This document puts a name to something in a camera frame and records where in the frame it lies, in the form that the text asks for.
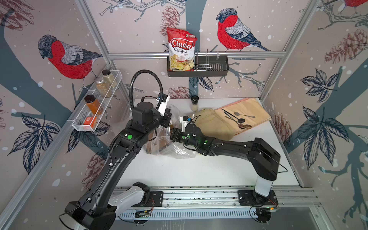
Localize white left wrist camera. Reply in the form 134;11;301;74
157;94;170;117

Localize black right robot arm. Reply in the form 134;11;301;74
170;125;280;198

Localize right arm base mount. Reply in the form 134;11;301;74
237;190;278;208

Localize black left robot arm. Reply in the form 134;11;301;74
65;102;171;230

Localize small orange box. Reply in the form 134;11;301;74
83;116;98;128

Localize beige cloth placemat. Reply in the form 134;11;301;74
215;98;272;135

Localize wooden brown spoon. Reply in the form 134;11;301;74
236;121;252;129

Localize beige corduroy trousers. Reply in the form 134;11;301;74
194;108;235;141

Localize clear plastic vacuum bag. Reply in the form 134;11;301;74
143;105;196;160

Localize red cassava chips bag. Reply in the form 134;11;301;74
166;27;197;71

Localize light spice jar black lid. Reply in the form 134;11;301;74
102;70;117;88

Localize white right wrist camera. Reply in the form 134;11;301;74
179;116;192;132

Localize black spoon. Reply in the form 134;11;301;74
222;109;245;123

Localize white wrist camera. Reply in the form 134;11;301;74
179;116;192;132
157;94;170;117

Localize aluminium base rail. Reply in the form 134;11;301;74
151;186;322;209

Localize tan spice jar silver lid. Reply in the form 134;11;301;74
95;77;112;98

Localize orange spice jar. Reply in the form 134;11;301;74
84;94;103;115

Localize black lid pepper grinder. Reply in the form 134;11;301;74
190;95;199;112

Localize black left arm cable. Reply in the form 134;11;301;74
129;69;164;110

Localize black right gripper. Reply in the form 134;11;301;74
163;130;197;151

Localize metal spoon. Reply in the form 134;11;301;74
234;112;255;118

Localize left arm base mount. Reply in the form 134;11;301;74
132;191;164;208

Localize clear acrylic spice shelf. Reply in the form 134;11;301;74
72;70;122;132

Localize black wire wall basket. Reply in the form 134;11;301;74
167;54;229;78

